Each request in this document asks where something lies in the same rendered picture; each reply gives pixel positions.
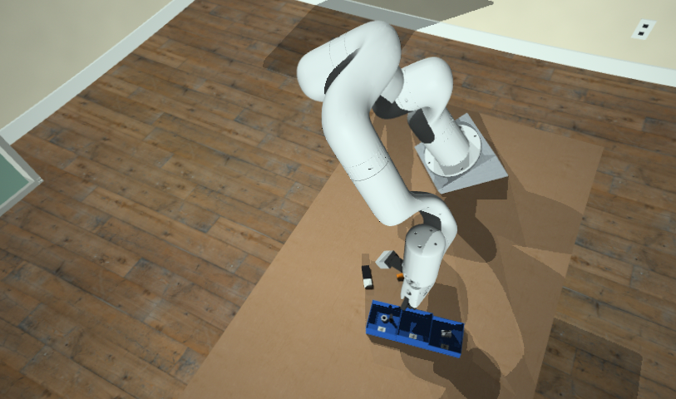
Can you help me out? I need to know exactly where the blue open-top bin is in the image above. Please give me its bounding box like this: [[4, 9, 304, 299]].
[[366, 300, 464, 358]]

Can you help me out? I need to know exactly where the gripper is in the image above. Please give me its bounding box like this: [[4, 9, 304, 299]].
[[400, 278, 436, 311]]

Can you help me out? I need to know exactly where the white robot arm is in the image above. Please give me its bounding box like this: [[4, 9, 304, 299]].
[[297, 21, 481, 287]]

